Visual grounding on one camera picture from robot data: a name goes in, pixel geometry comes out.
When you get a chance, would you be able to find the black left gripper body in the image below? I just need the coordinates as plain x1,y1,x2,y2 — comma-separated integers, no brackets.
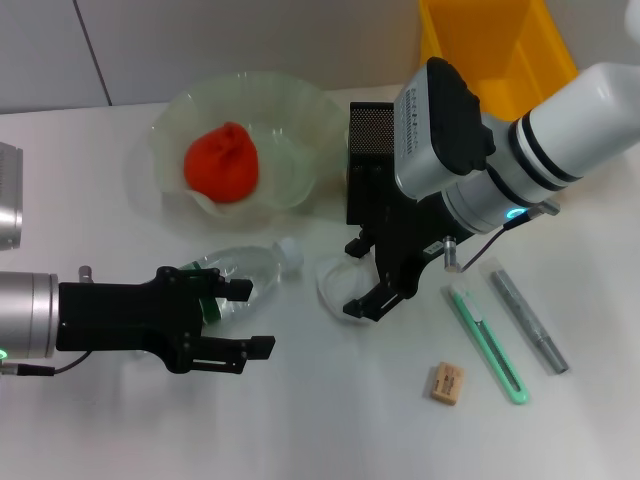
55,266,205,375

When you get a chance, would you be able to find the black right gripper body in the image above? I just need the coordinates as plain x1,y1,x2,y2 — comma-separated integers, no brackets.
363,188,470,297

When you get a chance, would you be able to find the clear green-label water bottle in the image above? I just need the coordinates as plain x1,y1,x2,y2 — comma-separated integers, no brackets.
132,238,305,361

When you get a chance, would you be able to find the white paper ball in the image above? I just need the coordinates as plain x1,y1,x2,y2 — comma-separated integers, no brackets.
314,253,382,327

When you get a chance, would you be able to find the black mesh pen holder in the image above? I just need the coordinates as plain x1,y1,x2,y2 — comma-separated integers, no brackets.
345,101,402,226

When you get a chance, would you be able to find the beige eraser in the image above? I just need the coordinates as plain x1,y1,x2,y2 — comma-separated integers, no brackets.
429,362,465,405

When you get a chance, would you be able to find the green glass fruit bowl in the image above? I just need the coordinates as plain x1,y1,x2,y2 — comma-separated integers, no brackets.
149,71,351,222

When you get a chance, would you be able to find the green utility knife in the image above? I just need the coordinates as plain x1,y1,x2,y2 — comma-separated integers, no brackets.
442,282,531,406

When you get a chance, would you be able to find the grey pen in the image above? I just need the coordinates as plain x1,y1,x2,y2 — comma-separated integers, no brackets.
488,269,571,375

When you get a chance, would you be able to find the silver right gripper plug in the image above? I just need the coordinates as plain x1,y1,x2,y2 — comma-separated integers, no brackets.
442,236,462,273

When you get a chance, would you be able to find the yellow plastic bin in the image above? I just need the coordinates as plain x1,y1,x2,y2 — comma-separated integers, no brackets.
418,0,581,122

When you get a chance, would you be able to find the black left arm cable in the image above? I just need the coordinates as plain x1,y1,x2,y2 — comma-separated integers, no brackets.
0,349,94,377

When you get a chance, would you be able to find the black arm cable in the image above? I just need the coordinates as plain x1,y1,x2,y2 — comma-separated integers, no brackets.
0,349,94,377
462,199,560,274

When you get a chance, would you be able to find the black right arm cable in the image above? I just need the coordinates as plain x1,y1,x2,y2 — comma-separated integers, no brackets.
462,199,560,274

